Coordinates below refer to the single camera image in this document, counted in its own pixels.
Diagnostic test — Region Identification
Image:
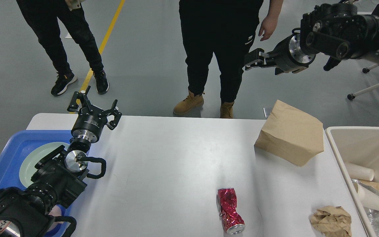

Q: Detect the white paper cup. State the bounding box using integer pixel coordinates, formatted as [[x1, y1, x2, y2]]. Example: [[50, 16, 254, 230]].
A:
[[353, 182, 379, 211], [344, 162, 375, 181]]

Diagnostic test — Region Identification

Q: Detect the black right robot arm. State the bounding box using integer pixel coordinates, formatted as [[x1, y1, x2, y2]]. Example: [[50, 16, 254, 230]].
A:
[[244, 1, 379, 75]]

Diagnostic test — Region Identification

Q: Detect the brown paper bag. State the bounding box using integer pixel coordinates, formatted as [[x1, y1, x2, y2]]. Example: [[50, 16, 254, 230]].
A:
[[254, 100, 324, 167]]

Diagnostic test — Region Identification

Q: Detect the left metal floor plate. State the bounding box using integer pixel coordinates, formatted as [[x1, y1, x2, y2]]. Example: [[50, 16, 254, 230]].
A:
[[263, 107, 273, 119]]

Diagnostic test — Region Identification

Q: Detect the crumpled brown paper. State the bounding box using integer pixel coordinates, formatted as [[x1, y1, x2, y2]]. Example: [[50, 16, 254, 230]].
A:
[[310, 205, 352, 237]]

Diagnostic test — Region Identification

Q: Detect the person in tan boots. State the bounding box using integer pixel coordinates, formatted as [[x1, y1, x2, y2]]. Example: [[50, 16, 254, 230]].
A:
[[173, 0, 283, 119]]

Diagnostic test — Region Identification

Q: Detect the blue plastic tray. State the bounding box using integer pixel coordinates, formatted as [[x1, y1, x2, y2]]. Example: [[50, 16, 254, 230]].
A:
[[0, 130, 77, 237]]

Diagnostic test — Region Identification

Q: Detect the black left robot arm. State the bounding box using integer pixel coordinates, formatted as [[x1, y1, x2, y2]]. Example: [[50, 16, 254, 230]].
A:
[[0, 87, 122, 237]]

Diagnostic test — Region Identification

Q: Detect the crushed red can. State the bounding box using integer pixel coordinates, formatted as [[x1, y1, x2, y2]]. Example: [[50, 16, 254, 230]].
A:
[[217, 188, 245, 235]]

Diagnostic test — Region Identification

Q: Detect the beige plastic bin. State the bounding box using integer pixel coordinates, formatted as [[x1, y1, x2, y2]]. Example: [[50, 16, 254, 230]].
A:
[[325, 126, 379, 237]]

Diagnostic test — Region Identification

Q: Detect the aluminium foil tray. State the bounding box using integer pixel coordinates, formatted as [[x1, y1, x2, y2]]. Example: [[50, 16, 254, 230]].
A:
[[352, 179, 379, 237]]

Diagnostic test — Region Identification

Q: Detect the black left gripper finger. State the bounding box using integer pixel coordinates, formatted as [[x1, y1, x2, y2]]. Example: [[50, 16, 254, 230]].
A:
[[99, 99, 122, 130], [67, 86, 96, 116]]

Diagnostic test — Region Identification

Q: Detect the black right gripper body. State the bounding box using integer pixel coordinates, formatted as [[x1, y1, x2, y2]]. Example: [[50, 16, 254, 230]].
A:
[[271, 33, 316, 70]]

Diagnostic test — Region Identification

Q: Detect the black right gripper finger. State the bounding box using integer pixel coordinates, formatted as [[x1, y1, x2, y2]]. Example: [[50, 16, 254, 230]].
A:
[[275, 66, 309, 75], [244, 48, 277, 71]]

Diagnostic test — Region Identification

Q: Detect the green plate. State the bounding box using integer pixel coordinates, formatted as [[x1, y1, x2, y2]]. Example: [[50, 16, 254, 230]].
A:
[[19, 142, 69, 188]]

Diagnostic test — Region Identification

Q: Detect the person in black trousers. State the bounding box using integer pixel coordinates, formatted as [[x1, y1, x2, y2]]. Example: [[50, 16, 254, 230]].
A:
[[17, 0, 110, 96]]

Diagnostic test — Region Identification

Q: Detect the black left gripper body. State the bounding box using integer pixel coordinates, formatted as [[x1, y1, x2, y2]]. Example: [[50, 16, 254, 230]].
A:
[[71, 114, 107, 144]]

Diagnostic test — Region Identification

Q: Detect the brown paper in bin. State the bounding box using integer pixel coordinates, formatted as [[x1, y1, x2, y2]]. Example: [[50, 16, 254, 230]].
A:
[[359, 179, 379, 191]]

